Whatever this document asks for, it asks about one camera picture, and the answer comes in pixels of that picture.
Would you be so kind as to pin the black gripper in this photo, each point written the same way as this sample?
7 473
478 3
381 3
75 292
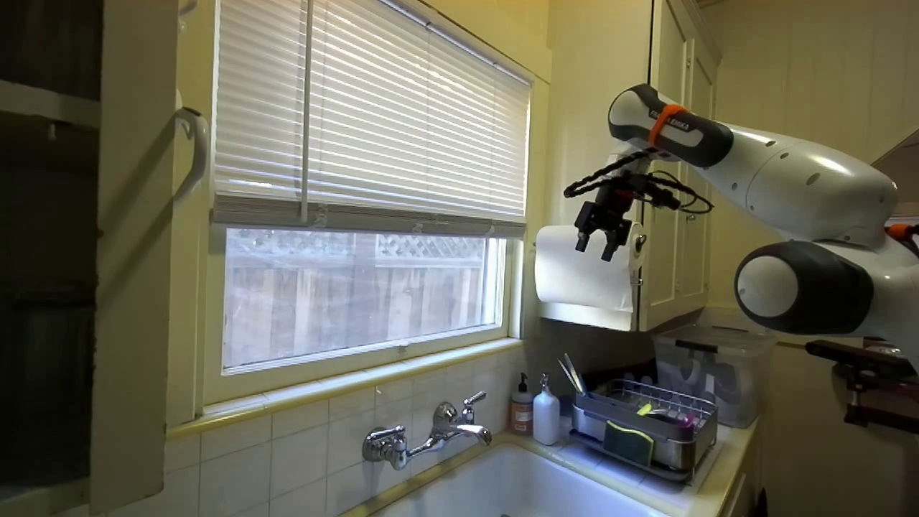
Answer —
609 208

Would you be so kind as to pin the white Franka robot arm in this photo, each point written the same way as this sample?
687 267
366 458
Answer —
814 188

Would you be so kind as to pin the white paper towel roll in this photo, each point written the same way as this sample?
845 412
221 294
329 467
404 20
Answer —
578 282

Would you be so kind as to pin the silver kitchen utensil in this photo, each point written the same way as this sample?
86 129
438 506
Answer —
572 375

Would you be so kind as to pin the white pump soap bottle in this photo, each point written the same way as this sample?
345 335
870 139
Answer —
547 418

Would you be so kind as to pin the brown pump soap bottle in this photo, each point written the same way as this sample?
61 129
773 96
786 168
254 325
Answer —
517 409

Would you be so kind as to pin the clear plastic storage container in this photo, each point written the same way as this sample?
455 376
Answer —
737 368

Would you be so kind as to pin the yellow green sponge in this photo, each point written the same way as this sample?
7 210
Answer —
631 442

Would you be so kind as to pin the metal dish rack caddy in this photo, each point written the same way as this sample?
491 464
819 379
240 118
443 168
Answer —
671 435

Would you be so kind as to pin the white window blind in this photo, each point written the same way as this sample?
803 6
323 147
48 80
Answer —
384 124

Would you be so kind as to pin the white ceramic sink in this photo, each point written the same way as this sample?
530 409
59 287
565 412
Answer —
507 490

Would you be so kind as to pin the cream cabinet with open shelf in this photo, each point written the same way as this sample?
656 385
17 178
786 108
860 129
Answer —
134 248

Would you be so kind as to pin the chrome wall faucet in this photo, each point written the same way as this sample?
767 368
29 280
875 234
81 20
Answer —
447 421

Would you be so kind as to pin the window with white frame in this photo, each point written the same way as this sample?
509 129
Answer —
353 292

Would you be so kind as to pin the black stereo camera on mount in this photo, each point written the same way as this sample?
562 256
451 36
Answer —
865 368

